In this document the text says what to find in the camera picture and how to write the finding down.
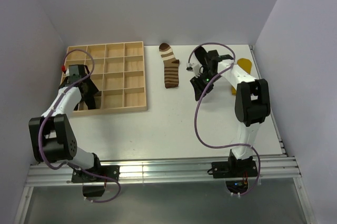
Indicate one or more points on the wooden compartment tray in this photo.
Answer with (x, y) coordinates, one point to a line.
(118, 73)

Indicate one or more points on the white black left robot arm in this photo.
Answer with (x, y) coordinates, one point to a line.
(53, 140)

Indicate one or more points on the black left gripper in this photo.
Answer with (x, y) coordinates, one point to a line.
(92, 89)

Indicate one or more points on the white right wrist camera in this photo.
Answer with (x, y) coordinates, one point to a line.
(195, 68)

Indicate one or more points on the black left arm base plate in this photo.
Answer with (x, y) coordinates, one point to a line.
(105, 173)

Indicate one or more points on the yellow sock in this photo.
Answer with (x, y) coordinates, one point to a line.
(245, 64)

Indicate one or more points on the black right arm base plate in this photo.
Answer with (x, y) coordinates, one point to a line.
(233, 169)

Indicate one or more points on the brown striped sock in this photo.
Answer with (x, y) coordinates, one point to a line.
(171, 66)

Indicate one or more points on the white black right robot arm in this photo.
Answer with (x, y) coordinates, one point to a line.
(252, 100)

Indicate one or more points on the aluminium frame rail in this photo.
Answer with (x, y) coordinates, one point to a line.
(161, 171)

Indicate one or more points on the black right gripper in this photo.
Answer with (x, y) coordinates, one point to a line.
(198, 87)

